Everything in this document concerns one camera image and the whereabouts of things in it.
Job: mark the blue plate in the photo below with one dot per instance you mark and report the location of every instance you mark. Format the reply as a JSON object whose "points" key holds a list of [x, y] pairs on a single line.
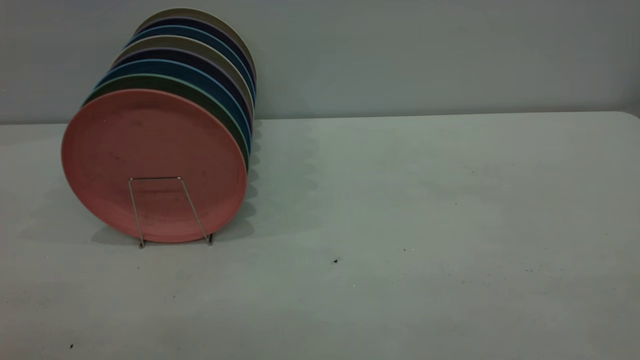
{"points": [[200, 33], [175, 66]]}

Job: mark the green plate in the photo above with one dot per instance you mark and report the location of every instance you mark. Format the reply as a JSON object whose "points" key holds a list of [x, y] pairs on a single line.
{"points": [[165, 81]]}

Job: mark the beige plate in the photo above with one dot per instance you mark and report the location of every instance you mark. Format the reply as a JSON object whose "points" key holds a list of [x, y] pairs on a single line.
{"points": [[190, 42], [200, 12]]}

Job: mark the purple plate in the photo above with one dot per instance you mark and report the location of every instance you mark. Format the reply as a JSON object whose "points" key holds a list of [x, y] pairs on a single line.
{"points": [[185, 54], [200, 23]]}

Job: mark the pink plate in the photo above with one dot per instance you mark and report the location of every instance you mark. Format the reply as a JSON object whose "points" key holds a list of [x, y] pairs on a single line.
{"points": [[150, 140]]}

